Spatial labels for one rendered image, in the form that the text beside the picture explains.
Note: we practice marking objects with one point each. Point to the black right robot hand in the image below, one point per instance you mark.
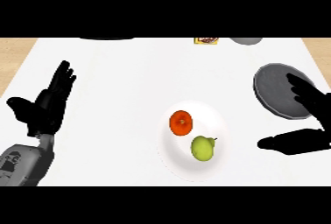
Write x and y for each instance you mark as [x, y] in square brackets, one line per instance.
[310, 116]

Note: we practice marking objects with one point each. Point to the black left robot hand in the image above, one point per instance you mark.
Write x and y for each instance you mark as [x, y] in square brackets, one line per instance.
[47, 105]

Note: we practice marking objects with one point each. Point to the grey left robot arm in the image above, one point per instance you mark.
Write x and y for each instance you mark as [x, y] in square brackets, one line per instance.
[21, 163]

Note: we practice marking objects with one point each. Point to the grey pan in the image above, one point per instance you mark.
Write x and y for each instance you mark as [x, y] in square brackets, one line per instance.
[275, 90]

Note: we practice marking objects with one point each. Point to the green pear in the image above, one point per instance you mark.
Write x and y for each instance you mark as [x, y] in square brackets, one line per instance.
[201, 148]

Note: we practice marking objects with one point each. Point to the white plate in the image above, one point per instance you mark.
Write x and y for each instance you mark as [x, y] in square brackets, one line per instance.
[194, 141]

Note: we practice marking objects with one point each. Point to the orange fruit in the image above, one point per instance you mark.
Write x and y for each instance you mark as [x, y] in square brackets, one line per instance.
[180, 122]

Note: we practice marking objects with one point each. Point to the grey round object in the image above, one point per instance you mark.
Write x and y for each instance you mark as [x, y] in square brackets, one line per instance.
[245, 40]

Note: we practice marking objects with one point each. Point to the yellow printed box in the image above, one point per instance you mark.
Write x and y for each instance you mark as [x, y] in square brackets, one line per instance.
[206, 40]

